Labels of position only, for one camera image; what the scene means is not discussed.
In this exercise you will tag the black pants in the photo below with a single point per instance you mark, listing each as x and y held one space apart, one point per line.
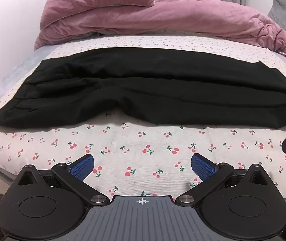
158 90

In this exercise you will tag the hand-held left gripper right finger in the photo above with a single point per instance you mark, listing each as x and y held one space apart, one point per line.
201 165

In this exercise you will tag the pink duvet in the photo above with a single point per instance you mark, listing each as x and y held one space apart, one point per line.
188 15

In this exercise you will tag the cherry print bed sheet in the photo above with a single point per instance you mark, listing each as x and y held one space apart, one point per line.
143 140

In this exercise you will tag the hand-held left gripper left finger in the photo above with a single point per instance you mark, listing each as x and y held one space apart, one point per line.
84 166

